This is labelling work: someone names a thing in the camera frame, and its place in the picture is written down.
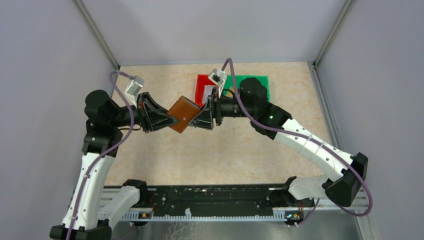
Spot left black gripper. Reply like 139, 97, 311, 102
109, 91, 180, 133

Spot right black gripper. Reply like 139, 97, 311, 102
188, 87, 256, 130

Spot brown leather card holder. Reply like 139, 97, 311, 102
167, 95, 201, 134

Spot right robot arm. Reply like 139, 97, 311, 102
188, 77, 368, 207

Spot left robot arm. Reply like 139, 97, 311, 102
49, 90, 178, 240

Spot white cards in red bin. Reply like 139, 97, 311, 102
201, 85, 218, 104

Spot red plastic bin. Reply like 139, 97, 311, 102
194, 74, 216, 107

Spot middle green plastic bin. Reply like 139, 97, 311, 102
220, 75, 248, 99

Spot green plastic bin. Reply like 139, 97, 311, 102
220, 75, 248, 99
245, 75, 271, 101

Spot right green plastic bin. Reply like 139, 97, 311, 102
245, 75, 271, 101

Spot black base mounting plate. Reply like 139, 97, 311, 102
134, 183, 315, 217

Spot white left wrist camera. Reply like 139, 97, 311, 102
124, 75, 145, 105

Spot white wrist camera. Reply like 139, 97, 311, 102
124, 75, 145, 105
208, 68, 228, 87

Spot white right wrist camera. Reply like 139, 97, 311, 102
208, 68, 228, 87

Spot left aluminium corner post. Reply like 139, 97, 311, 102
71, 0, 120, 70

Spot aluminium corner post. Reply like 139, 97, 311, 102
71, 0, 120, 70
313, 0, 357, 69

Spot white slotted cable duct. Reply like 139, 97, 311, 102
119, 210, 288, 223

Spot aluminium front frame rail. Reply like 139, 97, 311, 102
99, 186, 369, 210

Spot right aluminium corner post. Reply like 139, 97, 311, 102
313, 0, 357, 69

